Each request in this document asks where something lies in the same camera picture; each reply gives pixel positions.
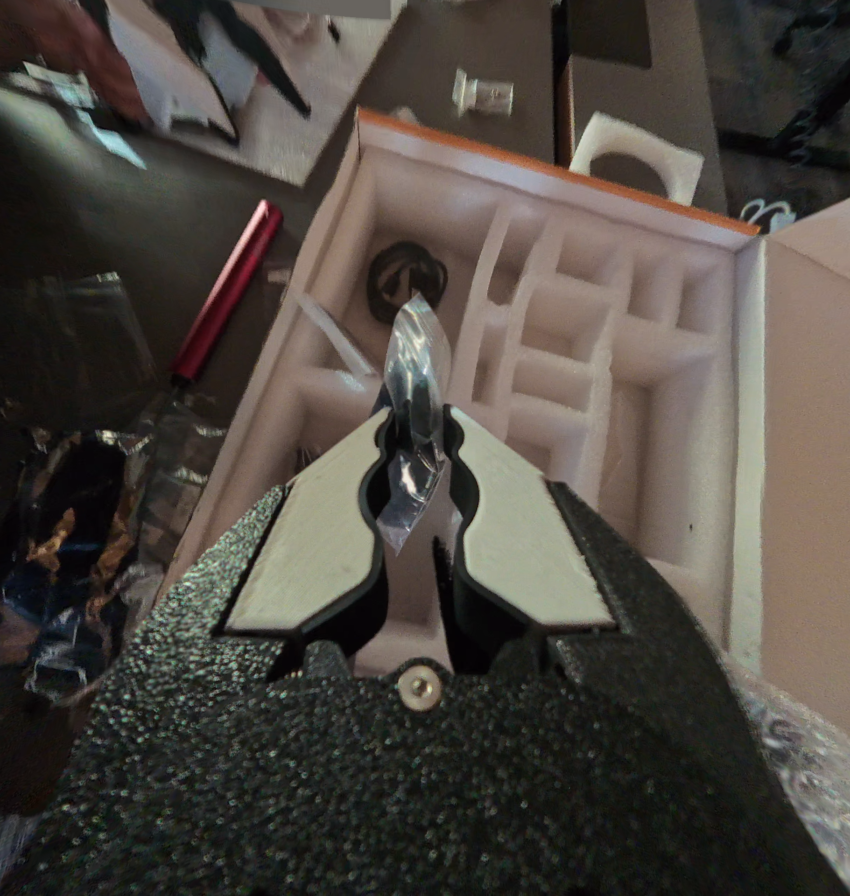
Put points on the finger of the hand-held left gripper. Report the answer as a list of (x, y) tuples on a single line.
[(278, 70), (218, 108)]

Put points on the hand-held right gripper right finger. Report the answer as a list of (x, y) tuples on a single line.
[(530, 553)]

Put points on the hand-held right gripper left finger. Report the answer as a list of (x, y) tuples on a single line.
[(313, 553)]

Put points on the red electric screwdriver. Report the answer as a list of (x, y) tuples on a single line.
[(229, 280)]

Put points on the silver foil bag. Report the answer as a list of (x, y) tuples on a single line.
[(82, 490)]

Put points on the clear bag with black parts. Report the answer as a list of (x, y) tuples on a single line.
[(414, 336)]

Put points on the orange and white cardboard box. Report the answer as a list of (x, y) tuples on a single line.
[(817, 420)]

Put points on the bubble wrap sheet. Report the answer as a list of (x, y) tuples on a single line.
[(817, 770)]

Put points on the person's left forearm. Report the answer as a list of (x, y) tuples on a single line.
[(61, 42)]

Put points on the white foam sheet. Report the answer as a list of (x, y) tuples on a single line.
[(271, 147)]

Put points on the flat clear plastic bag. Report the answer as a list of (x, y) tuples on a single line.
[(82, 119)]

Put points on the white foam box tray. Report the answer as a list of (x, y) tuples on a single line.
[(642, 420)]

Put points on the clear bag with white parts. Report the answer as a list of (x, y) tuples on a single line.
[(484, 91)]

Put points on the black rectangular panel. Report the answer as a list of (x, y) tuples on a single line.
[(607, 35)]

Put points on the white foam packing insert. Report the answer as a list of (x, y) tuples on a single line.
[(607, 136)]

